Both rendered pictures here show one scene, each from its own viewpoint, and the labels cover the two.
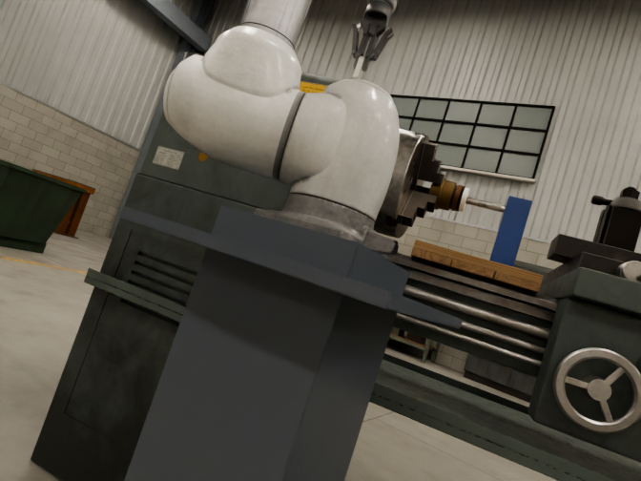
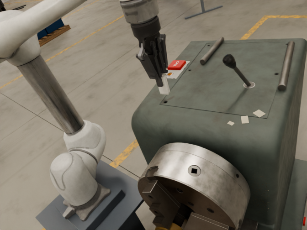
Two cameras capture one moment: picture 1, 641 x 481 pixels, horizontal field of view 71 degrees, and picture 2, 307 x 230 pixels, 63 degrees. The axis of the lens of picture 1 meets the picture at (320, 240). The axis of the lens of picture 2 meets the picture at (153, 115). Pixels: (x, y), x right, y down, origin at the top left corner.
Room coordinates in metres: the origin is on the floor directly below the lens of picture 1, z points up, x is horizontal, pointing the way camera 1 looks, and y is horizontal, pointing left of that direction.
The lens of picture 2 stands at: (1.47, -0.58, 1.75)
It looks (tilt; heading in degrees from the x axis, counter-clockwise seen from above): 37 degrees down; 113
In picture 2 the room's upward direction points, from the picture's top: 19 degrees counter-clockwise
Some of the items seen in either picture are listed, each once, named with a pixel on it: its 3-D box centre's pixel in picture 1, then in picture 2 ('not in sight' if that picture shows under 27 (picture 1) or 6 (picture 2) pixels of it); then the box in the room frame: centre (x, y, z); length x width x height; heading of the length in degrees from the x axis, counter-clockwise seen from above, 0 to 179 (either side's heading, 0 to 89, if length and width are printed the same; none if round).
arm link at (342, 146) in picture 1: (345, 147); (72, 175); (0.75, 0.01, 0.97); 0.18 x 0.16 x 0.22; 92
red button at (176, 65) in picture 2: not in sight; (176, 65); (1.26, 0.33, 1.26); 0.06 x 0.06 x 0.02; 70
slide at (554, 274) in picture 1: (598, 282); not in sight; (1.11, -0.70, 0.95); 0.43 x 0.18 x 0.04; 160
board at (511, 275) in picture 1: (472, 272); not in sight; (1.23, -0.43, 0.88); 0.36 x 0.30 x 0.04; 160
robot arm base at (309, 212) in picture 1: (336, 227); (82, 197); (0.74, -0.02, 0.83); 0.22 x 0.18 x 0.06; 61
